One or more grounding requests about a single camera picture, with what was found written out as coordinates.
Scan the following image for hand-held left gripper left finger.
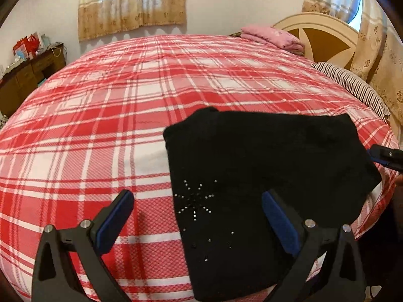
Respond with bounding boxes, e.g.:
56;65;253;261
31;190;135;302

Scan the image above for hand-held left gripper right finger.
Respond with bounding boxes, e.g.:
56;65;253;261
262;190;367;302

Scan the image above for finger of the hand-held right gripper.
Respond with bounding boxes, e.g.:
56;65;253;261
367;144;403;173

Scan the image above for black pants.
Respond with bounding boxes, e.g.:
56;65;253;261
163;106;382;301

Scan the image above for striped pillow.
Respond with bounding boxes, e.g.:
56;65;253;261
312;62;389;122

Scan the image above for beige floral window curtain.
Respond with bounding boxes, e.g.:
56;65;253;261
78;0;187;42
302;0;403;126

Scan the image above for dark cloth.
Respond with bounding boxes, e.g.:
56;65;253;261
359;208;403;302

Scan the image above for red plaid bed blanket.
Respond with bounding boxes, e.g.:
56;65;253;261
0;34;400;302

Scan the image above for cream wooden headboard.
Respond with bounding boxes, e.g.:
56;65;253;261
272;12;361;71

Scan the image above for pink folded blanket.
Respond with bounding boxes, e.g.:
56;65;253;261
241;24;305;56

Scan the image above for brown wooden desk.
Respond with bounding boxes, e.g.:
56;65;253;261
0;43;67;118

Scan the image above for red gift bag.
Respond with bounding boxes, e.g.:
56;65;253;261
13;33;43;60

